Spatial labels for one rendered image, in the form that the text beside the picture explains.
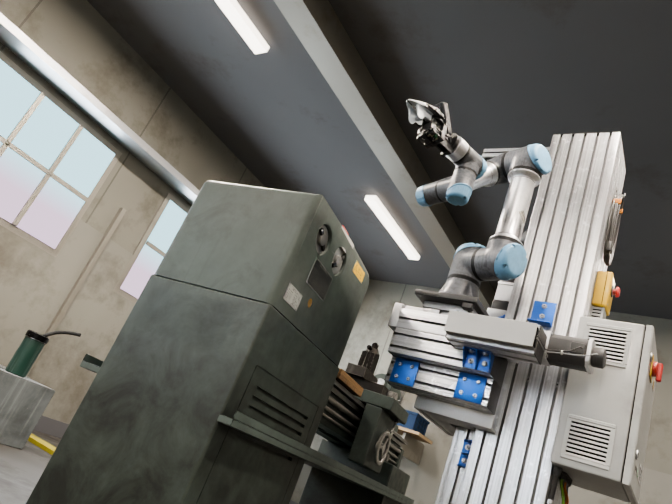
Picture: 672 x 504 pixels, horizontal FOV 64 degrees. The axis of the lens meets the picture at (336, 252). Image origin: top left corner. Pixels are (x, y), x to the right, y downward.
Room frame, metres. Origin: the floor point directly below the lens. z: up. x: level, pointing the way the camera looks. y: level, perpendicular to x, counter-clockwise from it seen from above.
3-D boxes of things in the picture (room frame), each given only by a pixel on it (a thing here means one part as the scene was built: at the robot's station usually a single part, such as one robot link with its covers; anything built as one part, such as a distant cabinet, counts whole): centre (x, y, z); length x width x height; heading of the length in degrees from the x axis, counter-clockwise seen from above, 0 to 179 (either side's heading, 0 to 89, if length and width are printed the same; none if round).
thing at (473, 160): (1.49, -0.30, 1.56); 0.11 x 0.08 x 0.09; 120
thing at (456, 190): (1.51, -0.29, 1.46); 0.11 x 0.08 x 0.11; 30
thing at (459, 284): (1.74, -0.46, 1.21); 0.15 x 0.15 x 0.10
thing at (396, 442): (2.54, -0.18, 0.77); 2.10 x 0.34 x 0.18; 150
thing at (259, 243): (1.88, 0.18, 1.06); 0.59 x 0.48 x 0.39; 150
